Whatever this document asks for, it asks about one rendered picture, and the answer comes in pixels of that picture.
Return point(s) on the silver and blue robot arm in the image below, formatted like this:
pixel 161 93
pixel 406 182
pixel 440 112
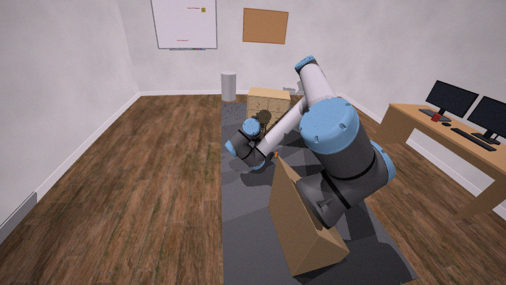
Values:
pixel 355 166

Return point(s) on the wooden chest of drawers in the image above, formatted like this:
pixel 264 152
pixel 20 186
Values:
pixel 269 93

